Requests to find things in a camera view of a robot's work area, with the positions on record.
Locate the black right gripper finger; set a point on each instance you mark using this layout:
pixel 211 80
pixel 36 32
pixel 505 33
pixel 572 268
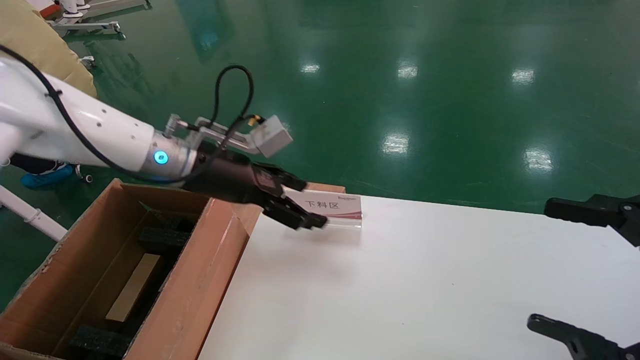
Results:
pixel 600 212
pixel 580 342

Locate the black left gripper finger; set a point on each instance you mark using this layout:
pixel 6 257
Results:
pixel 290 181
pixel 295 217

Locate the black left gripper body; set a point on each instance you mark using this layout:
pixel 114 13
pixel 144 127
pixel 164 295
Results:
pixel 230 180

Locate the small cardboard box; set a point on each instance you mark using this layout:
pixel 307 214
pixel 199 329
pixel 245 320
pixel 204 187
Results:
pixel 132 287

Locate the large cardboard box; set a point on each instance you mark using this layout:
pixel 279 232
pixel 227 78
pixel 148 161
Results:
pixel 200 280

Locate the acrylic sign with Chinese text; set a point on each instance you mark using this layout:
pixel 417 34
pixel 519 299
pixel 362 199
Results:
pixel 340 205

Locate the black foam block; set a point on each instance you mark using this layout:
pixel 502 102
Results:
pixel 165 237
pixel 100 342

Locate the blue shoe cover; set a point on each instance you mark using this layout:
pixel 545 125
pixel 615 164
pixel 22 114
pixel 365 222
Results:
pixel 47 176

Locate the white pipe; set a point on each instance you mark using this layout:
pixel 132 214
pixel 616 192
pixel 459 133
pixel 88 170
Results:
pixel 30 215

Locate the white wheeled stand base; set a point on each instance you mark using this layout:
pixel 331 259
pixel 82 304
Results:
pixel 95 25

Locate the person in yellow jacket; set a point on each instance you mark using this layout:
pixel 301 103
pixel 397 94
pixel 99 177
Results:
pixel 35 40

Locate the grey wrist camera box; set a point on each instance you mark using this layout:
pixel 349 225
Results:
pixel 272 137

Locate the silver camera mount bracket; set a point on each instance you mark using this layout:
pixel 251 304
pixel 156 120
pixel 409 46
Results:
pixel 225 132

